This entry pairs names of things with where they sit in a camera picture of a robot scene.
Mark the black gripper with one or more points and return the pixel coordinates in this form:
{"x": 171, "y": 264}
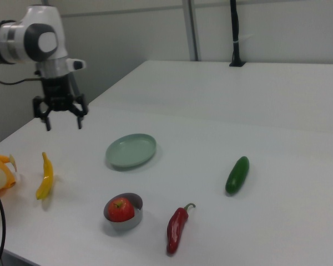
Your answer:
{"x": 58, "y": 91}

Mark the yellow banana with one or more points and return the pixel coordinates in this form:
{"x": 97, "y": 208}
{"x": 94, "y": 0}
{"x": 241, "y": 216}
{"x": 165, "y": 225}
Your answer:
{"x": 47, "y": 177}

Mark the pale green plastic plate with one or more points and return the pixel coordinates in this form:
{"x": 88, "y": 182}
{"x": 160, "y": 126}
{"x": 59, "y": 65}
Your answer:
{"x": 127, "y": 152}

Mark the orange plush duck toy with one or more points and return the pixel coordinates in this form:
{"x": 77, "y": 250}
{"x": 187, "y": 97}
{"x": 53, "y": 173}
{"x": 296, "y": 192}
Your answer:
{"x": 0, "y": 177}

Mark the red apple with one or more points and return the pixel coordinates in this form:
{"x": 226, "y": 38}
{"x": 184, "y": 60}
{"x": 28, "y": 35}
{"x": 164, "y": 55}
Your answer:
{"x": 120, "y": 212}

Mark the small grey bowl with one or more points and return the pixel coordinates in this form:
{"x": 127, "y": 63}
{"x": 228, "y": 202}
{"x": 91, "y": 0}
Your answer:
{"x": 127, "y": 224}

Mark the red chili pepper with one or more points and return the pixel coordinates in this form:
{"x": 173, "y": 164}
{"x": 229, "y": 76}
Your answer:
{"x": 176, "y": 227}

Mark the white adjoining table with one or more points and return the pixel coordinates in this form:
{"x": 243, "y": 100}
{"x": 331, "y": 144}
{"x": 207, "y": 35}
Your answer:
{"x": 238, "y": 91}

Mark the green cucumber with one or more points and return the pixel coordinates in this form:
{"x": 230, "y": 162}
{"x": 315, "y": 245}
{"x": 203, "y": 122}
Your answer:
{"x": 237, "y": 174}

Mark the black camera pole with base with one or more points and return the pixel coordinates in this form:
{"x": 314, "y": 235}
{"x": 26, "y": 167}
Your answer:
{"x": 235, "y": 27}

